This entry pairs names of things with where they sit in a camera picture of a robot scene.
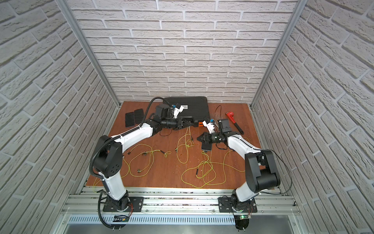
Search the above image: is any aluminium corner post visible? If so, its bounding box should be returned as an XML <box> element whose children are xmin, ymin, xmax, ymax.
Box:
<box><xmin>56</xmin><ymin>0</ymin><xmax>121</xmax><ymax>108</ymax></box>
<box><xmin>249</xmin><ymin>0</ymin><xmax>307</xmax><ymax>109</ymax></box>

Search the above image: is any black plastic tool case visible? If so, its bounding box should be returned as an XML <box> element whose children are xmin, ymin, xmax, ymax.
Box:
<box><xmin>165</xmin><ymin>96</ymin><xmax>211</xmax><ymax>127</ymax></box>

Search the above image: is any red and black tool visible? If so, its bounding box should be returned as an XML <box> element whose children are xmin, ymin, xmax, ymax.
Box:
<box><xmin>226</xmin><ymin>112</ymin><xmax>244</xmax><ymax>135</ymax></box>

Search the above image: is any black smartphone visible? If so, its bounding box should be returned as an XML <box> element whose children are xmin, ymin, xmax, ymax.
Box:
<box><xmin>134</xmin><ymin>109</ymin><xmax>144</xmax><ymax>124</ymax></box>

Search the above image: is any grey-edged large smartphone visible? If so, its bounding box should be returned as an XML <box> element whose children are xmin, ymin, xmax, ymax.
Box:
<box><xmin>201</xmin><ymin>143</ymin><xmax>212</xmax><ymax>151</ymax></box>

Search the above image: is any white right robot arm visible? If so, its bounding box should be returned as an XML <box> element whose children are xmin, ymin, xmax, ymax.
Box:
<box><xmin>197</xmin><ymin>131</ymin><xmax>281</xmax><ymax>202</ymax></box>

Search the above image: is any aluminium rail frame front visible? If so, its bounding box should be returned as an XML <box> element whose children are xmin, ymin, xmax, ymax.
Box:
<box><xmin>62</xmin><ymin>187</ymin><xmax>301</xmax><ymax>215</ymax></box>

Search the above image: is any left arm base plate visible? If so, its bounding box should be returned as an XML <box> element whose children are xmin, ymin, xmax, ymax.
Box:
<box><xmin>103</xmin><ymin>197</ymin><xmax>144</xmax><ymax>213</ymax></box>

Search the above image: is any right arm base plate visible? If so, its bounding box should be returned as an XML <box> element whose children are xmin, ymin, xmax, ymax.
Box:
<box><xmin>218</xmin><ymin>196</ymin><xmax>258</xmax><ymax>214</ymax></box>

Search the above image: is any purple-edged smartphone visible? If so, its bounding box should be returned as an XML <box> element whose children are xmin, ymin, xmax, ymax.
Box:
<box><xmin>125</xmin><ymin>112</ymin><xmax>135</xmax><ymax>128</ymax></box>

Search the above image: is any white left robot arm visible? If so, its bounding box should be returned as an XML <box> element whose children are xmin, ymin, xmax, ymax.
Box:
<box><xmin>89</xmin><ymin>118</ymin><xmax>193</xmax><ymax>211</ymax></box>

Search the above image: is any aluminium corner post right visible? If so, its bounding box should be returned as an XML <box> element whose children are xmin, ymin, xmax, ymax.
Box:
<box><xmin>249</xmin><ymin>0</ymin><xmax>307</xmax><ymax>109</ymax></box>

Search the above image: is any aluminium corner post left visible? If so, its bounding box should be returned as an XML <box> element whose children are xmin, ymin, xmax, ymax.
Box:
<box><xmin>56</xmin><ymin>0</ymin><xmax>121</xmax><ymax>108</ymax></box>

